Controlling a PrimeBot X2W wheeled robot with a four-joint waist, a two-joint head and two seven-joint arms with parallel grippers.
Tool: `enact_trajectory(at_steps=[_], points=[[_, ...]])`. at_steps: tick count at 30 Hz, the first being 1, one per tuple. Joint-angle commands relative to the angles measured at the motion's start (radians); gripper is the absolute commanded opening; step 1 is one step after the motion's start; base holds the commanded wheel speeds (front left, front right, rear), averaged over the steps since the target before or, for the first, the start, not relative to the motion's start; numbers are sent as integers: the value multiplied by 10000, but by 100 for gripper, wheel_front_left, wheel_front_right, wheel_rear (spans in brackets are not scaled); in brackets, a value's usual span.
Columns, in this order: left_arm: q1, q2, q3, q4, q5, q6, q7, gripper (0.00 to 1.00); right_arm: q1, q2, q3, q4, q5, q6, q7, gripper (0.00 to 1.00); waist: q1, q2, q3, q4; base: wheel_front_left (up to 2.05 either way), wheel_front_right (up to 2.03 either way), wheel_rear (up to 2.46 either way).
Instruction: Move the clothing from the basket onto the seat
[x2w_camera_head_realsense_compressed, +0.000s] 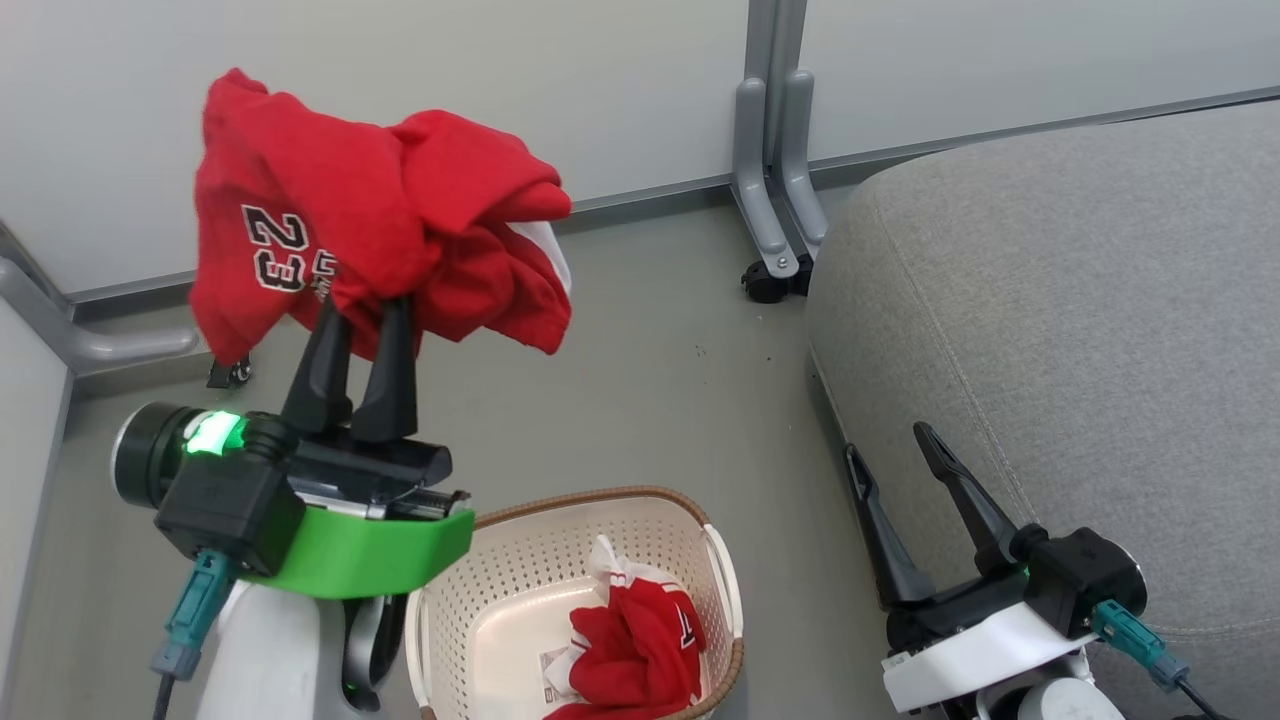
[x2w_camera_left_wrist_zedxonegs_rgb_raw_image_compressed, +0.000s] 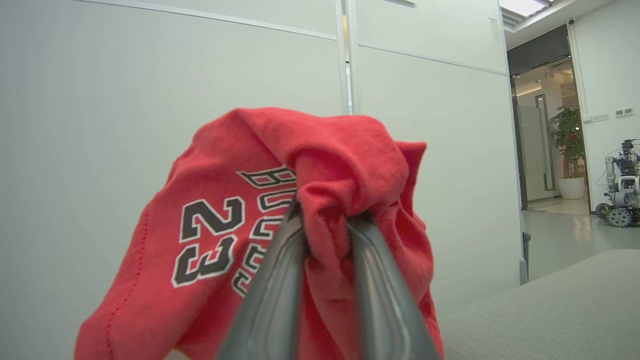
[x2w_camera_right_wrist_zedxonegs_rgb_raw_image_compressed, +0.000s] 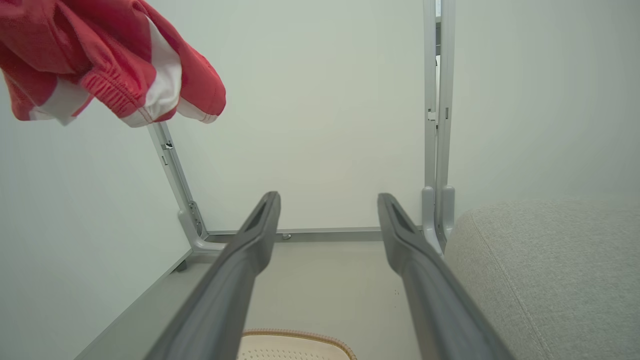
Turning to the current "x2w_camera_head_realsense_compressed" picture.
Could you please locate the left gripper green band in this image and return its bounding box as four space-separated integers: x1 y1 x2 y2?
112 293 477 601

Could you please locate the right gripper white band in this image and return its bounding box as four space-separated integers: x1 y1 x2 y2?
845 421 1098 714

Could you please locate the red jersey with number 23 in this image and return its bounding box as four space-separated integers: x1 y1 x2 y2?
188 67 574 367

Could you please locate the red garment with white trim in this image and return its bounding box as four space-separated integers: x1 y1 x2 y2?
540 535 708 720

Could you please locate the cream perforated plastic laundry basket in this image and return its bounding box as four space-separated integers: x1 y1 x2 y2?
405 486 746 720

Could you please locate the grey fabric sofa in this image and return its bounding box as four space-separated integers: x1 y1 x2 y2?
805 98 1280 720

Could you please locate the right arm teal plug cable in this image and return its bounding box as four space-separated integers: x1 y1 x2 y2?
1092 600 1236 720

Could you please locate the arm teal plug cable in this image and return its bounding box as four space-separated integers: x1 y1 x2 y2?
1092 600 1236 720
150 548 241 720

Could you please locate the long grey partition foot bracket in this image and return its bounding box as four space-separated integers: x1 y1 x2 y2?
0 255 201 376

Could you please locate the left arm teal plug cable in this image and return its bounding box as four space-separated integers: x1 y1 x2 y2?
150 548 241 720

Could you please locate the grey metal partition post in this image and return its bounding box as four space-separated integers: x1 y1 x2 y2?
745 0 809 101

